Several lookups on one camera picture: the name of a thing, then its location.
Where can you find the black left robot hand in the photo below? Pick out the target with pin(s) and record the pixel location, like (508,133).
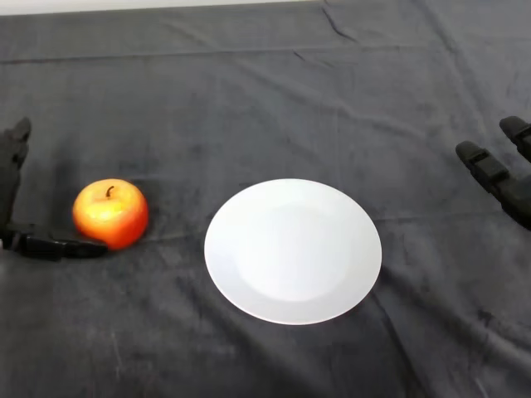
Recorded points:
(9,174)

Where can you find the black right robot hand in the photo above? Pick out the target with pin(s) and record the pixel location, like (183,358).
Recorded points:
(512,192)

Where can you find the red yellow apple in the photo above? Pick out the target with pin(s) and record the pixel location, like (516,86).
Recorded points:
(111,217)

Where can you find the white round plate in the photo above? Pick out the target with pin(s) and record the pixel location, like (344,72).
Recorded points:
(293,253)

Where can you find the black cloth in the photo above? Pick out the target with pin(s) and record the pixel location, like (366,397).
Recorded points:
(265,103)

